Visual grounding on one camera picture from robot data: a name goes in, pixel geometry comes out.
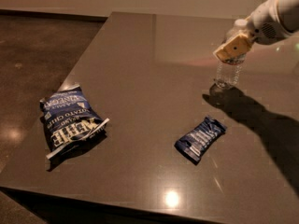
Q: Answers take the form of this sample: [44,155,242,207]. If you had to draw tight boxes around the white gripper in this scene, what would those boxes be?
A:
[213,0,294,63]

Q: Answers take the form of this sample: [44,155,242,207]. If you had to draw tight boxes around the clear plastic water bottle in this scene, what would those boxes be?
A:
[215,20,249,90]

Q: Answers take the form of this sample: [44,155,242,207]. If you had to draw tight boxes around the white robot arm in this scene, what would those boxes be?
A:
[213,0,299,65]

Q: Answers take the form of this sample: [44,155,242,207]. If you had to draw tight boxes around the small blue snack packet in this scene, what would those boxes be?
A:
[174,116,227,164]

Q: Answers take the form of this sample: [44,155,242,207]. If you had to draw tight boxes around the blue potato chips bag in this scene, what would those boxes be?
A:
[40,85,109,160]

